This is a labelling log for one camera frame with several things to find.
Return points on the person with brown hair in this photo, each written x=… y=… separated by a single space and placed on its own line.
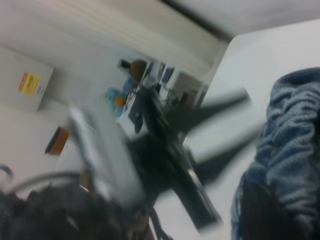
x=137 y=70

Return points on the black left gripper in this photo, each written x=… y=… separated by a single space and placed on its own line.
x=170 y=170

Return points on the blue denim pants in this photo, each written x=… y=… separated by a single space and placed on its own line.
x=287 y=125

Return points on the orange object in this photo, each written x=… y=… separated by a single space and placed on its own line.
x=119 y=101

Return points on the white box yellow label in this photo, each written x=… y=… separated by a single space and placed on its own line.
x=15 y=95

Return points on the orange and black box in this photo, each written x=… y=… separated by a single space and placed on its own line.
x=58 y=142

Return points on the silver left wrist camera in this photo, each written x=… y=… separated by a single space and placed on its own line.
x=105 y=150

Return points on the dark computer monitor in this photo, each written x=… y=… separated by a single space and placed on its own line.
x=168 y=75

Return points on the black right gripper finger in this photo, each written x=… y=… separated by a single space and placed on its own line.
x=262 y=220

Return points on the teal object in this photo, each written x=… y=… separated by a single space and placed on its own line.
x=111 y=100

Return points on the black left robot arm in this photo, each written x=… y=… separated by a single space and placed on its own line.
x=62 y=217

